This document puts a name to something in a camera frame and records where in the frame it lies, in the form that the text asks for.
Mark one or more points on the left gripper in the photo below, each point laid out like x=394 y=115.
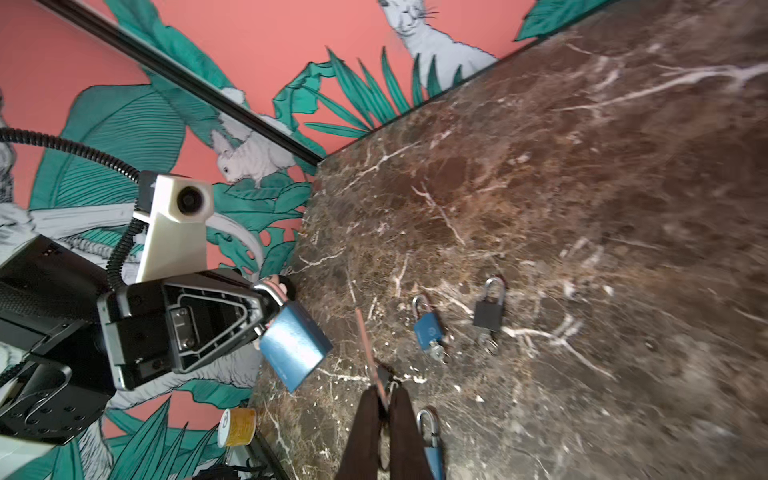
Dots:
x=179 y=324

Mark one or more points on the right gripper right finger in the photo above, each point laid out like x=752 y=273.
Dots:
x=407 y=457

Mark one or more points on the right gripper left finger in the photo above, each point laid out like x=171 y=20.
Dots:
x=360 y=460

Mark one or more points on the large blue padlock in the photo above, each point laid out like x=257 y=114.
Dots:
x=293 y=343

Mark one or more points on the black padlock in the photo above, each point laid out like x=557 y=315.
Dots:
x=488 y=314

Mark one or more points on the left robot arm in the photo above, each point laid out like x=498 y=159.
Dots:
x=89 y=371

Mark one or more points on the blue padlock near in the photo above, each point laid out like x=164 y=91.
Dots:
x=428 y=425

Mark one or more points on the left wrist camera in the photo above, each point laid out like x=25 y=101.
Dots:
x=175 y=209

